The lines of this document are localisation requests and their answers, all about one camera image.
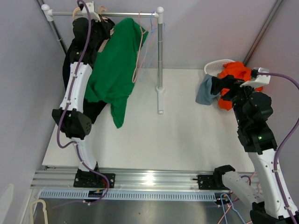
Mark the beige wooden hanger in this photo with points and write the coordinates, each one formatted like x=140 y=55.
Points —
x=76 y=10
x=102 y=9

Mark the blue wire hanger on floor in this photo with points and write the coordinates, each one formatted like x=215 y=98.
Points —
x=230 y=207

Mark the white perforated plastic basket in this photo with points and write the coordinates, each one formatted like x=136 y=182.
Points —
x=216 y=67

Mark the orange t shirt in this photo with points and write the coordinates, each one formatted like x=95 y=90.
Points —
x=239 y=71

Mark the green t shirt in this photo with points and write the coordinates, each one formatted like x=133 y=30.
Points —
x=111 y=79

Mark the white slotted cable duct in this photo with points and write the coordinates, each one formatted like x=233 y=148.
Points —
x=130 y=195

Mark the pink wire hanger on floor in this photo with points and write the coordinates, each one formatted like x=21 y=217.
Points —
x=256 y=185

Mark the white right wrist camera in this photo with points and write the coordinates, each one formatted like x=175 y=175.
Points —
x=259 y=78

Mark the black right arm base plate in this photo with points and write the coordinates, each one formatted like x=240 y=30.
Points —
x=207 y=182

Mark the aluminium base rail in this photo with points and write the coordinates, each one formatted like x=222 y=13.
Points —
x=126 y=179

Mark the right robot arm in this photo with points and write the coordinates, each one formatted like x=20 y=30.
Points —
x=252 y=109

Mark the light blue wire hanger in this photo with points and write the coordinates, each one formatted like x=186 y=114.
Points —
x=149 y=48

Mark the grey-blue t shirt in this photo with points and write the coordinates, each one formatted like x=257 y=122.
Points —
x=204 y=96

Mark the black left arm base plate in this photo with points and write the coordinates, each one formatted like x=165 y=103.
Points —
x=88 y=179

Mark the metal clothes rack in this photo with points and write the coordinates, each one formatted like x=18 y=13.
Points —
x=49 y=15

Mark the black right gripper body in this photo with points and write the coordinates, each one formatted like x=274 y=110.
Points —
x=240 y=94

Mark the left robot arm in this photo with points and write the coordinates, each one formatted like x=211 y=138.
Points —
x=73 y=126

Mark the black t shirt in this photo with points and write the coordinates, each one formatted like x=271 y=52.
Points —
x=93 y=109

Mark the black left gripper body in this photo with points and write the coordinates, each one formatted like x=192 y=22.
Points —
x=99 y=31

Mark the pink wire hanger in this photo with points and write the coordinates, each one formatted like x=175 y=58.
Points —
x=256 y=185
x=140 y=46

